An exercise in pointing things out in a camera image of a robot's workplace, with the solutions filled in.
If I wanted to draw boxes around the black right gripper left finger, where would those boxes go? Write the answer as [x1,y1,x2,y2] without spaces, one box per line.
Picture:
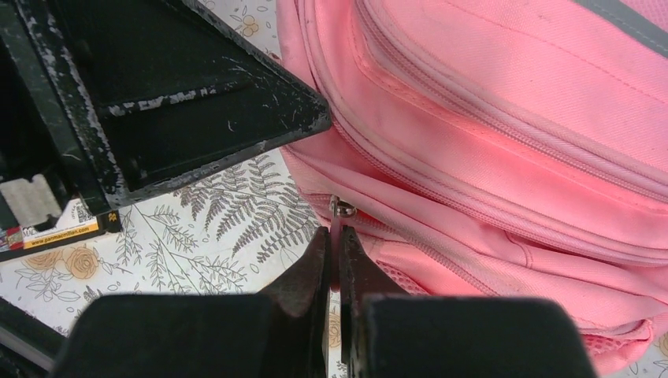
[50,227,330,377]

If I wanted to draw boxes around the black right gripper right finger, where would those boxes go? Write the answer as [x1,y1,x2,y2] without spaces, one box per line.
[339,226,596,377]

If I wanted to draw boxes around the black paperback book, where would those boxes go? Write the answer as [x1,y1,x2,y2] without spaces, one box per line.
[1,199,122,262]

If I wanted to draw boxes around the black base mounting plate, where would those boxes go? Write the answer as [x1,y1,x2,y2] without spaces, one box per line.
[1,299,66,377]

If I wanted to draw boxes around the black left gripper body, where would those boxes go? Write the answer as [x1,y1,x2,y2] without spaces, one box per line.
[1,1,112,230]

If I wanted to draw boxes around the pink student backpack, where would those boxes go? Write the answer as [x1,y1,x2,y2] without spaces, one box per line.
[276,1,667,375]

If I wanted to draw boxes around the floral patterned table mat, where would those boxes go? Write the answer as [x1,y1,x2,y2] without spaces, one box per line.
[0,0,668,378]

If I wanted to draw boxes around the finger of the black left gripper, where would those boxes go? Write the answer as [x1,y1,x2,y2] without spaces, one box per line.
[48,1,332,208]

